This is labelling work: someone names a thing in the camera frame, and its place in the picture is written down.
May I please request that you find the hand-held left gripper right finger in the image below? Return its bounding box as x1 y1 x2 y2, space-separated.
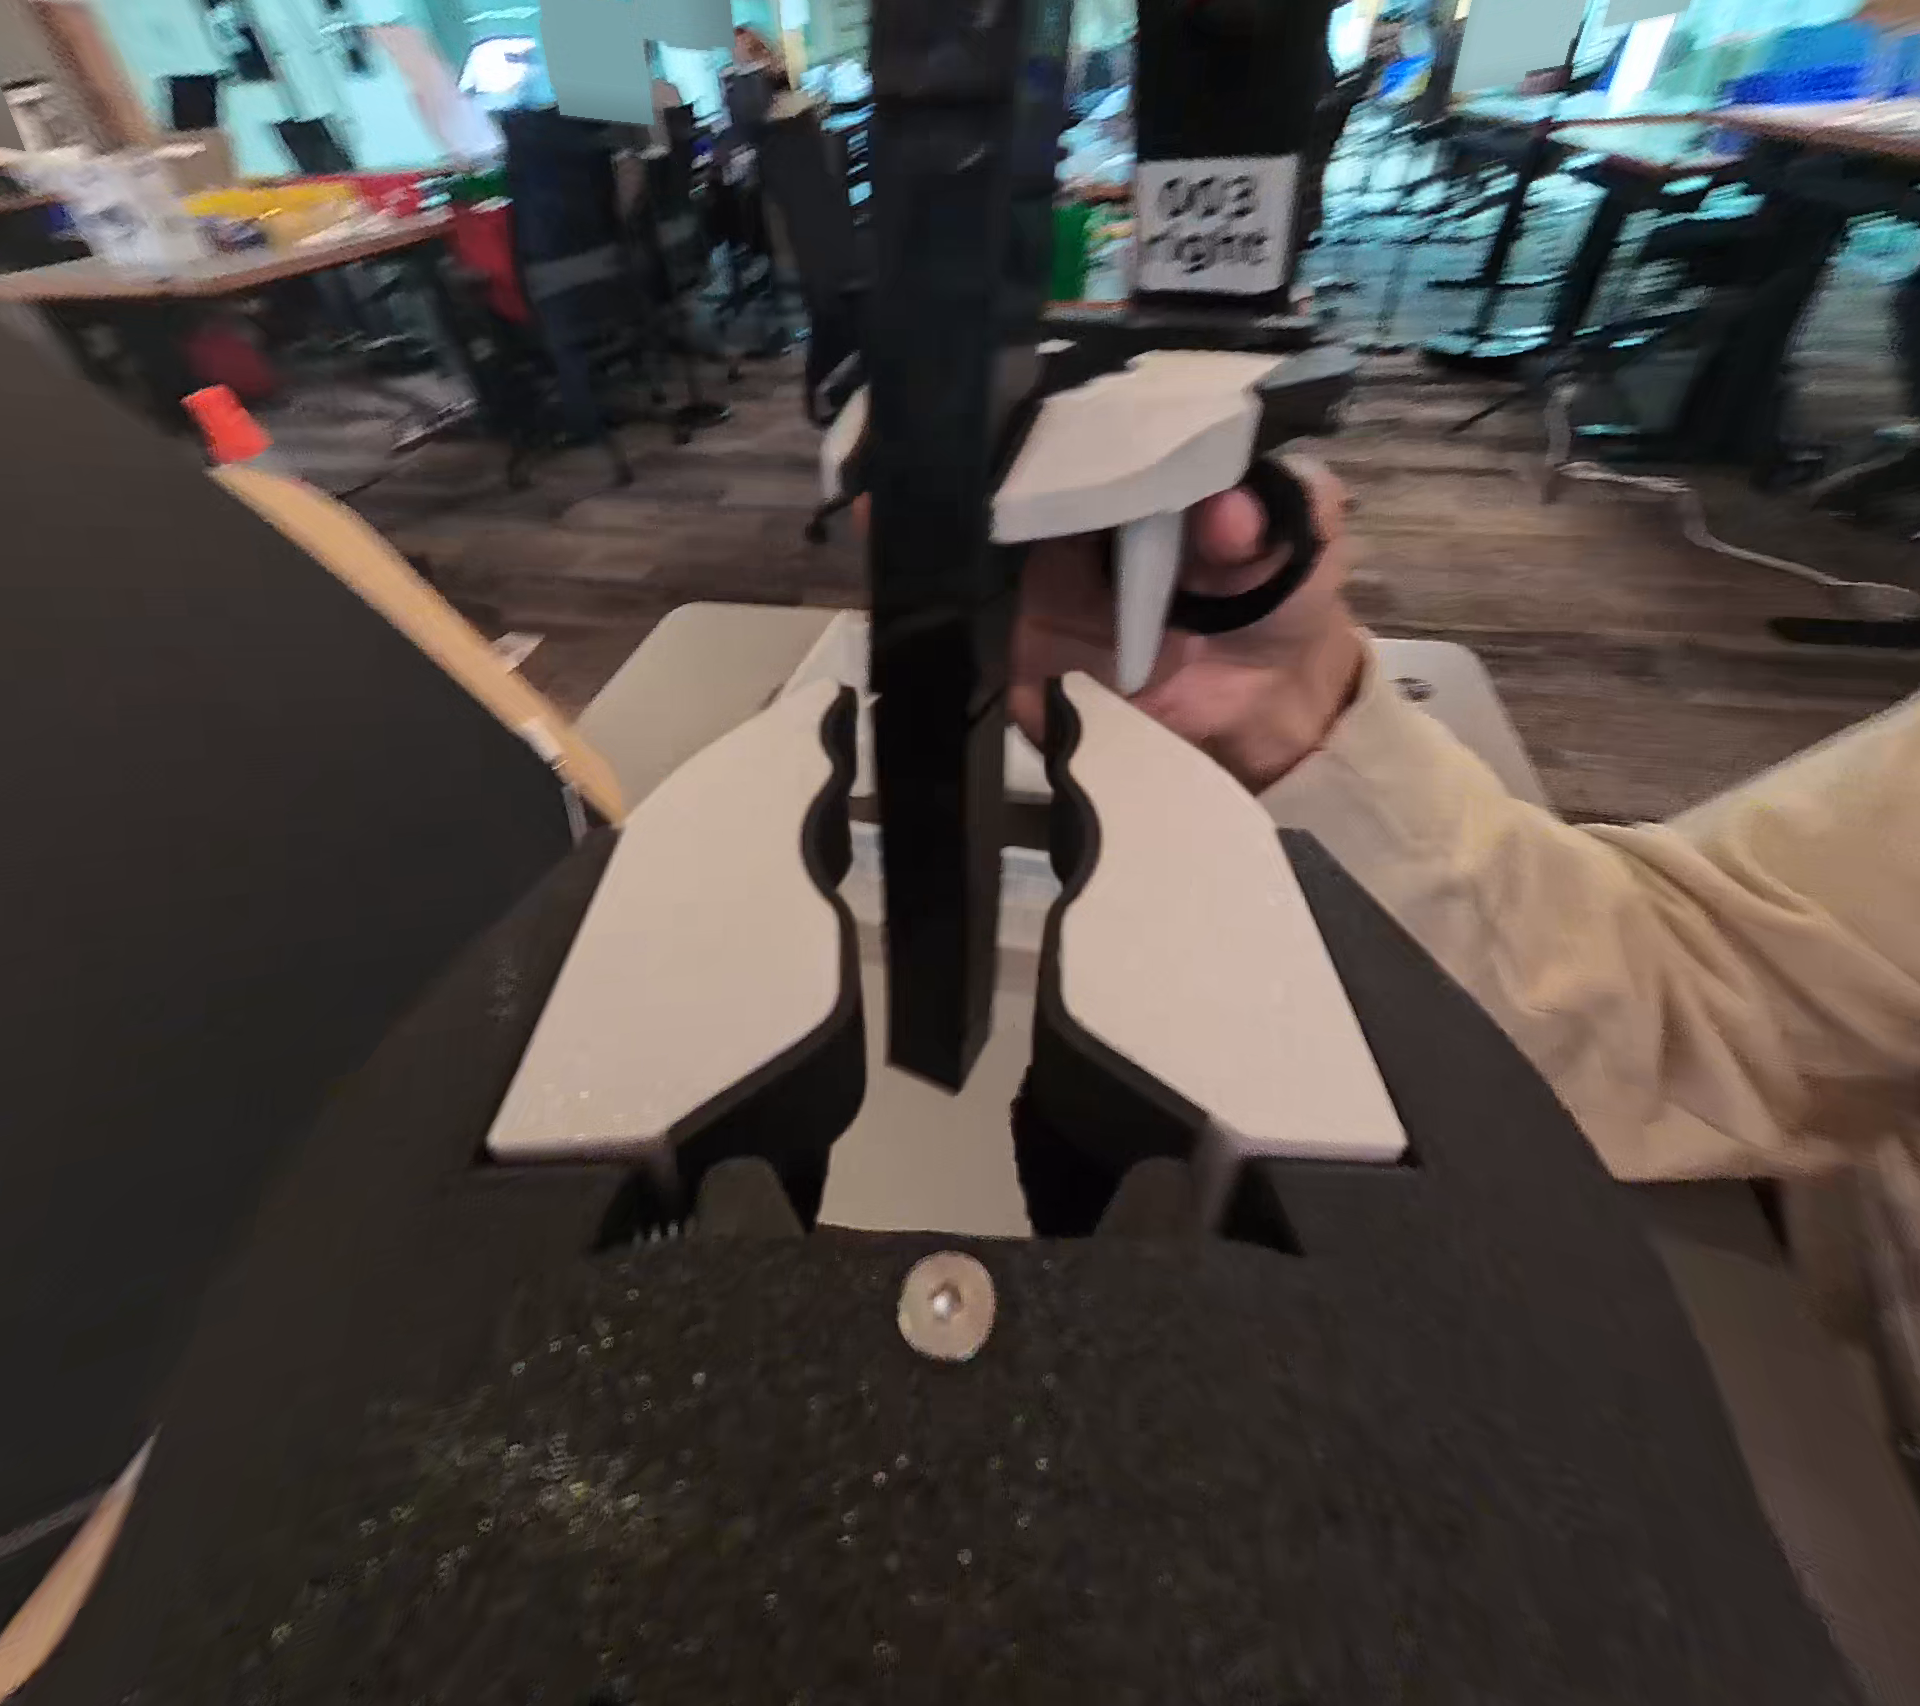
1011 670 1411 1236

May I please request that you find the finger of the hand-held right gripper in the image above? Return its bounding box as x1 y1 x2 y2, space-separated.
818 382 876 506
986 353 1265 542

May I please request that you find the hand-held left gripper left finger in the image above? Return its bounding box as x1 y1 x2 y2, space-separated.
481 683 869 1236

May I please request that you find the black long rectangular bar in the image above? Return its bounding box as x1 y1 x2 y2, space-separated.
866 0 1080 1096

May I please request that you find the person's right forearm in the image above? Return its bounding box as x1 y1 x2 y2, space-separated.
1256 633 1920 1187

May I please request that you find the grey desk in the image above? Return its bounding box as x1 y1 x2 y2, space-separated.
816 820 1920 1706

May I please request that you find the person's right hand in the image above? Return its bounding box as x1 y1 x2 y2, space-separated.
1001 458 1369 796

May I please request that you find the white flat device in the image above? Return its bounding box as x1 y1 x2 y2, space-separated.
574 602 1550 846

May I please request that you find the black office chair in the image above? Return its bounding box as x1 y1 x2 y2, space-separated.
502 109 743 495

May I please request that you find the black board with wooden rim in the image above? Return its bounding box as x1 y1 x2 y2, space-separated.
0 311 629 1626

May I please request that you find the orange traffic cone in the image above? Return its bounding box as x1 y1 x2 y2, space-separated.
181 382 276 468

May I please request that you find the wooden table with clutter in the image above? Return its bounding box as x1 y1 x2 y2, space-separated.
0 207 467 315

